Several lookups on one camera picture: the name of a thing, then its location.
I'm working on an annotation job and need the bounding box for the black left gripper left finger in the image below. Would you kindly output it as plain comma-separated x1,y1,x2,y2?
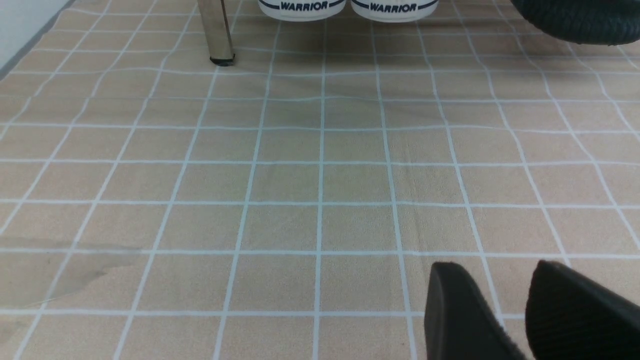
423,261,526,360

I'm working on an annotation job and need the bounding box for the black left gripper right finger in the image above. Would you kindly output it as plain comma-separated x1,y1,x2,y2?
525,260,640,360

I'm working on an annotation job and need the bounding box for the metal shoe rack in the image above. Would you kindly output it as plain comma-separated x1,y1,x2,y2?
198,0,235,67

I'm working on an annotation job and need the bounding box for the beige checkered floor mat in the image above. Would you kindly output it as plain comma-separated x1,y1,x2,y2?
0,0,639,360

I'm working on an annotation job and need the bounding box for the black sneaker left one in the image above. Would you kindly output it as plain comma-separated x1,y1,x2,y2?
511,0,640,46

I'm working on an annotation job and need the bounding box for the navy sneaker right one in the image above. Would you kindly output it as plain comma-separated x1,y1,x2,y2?
350,0,439,23

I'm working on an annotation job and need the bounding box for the navy sneaker one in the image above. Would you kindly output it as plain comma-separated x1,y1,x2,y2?
258,0,346,22
350,0,439,23

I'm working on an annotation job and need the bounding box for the navy sneaker left one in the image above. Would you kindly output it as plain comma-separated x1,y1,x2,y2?
258,0,346,22

